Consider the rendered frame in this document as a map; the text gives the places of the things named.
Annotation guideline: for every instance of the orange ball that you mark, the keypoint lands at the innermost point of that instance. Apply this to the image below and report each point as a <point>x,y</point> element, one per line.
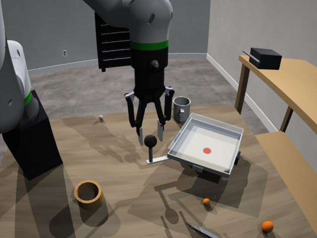
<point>267,227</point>
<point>206,201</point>

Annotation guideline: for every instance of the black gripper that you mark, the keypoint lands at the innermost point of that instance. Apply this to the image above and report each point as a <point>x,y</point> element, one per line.
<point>153,80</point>

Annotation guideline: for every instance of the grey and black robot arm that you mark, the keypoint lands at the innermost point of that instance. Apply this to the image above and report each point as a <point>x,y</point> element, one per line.
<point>148,22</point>

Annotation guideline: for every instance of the white cup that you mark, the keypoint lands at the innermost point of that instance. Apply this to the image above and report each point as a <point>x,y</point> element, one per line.
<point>180,112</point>

